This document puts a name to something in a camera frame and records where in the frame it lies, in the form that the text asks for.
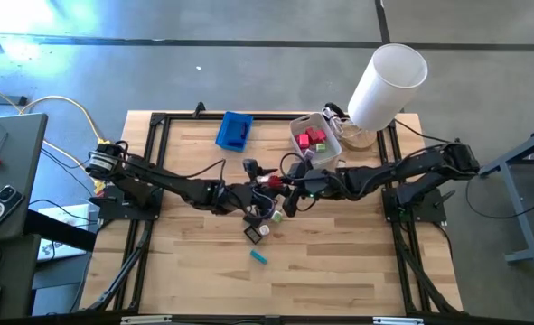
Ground grey metal table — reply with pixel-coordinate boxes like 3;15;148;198
478;124;534;265

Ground silver bracket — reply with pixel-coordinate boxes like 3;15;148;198
120;314;173;325
372;316;424;325

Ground black floor cable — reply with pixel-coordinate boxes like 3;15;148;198
464;180;534;222

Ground yellow floor cable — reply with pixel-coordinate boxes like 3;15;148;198
0;76;109;195

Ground white plastic bin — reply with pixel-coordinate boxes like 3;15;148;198
288;111;342;170

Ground white box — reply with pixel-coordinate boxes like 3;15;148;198
38;203;91;263

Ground white lamp cable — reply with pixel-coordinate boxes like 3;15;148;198
323;102;356;139

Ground white shade table lamp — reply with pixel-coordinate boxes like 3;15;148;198
338;42;429;153

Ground blue plastic bin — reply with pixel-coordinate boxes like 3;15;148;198
214;110;255;153

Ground smartphone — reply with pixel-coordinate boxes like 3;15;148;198
0;184;24;243

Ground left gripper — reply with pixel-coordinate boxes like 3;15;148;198
211;157;279;229

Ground dark grey desk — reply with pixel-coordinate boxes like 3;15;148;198
0;112;49;317

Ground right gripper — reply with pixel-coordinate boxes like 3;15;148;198
282;160;340;218

